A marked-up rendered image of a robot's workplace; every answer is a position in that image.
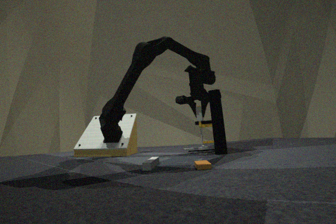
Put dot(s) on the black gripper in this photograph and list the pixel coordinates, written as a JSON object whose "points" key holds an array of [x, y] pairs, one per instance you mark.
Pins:
{"points": [[196, 88]]}

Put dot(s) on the black slatted rack door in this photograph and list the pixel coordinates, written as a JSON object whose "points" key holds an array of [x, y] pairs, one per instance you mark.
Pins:
{"points": [[217, 123]]}

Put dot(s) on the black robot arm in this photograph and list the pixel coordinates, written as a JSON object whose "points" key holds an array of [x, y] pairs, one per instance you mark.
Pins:
{"points": [[144, 54]]}

